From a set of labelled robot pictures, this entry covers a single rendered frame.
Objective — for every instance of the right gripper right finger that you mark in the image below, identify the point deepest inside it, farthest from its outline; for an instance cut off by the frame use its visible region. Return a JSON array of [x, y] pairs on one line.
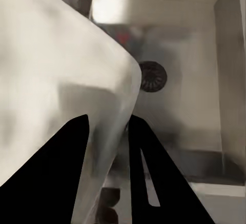
[[178, 203]]

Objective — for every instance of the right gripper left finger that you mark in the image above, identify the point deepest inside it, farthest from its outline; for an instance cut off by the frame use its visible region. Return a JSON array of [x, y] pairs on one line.
[[44, 189]]

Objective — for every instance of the bowl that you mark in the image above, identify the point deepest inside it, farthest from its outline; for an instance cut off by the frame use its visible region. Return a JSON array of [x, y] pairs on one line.
[[56, 65]]

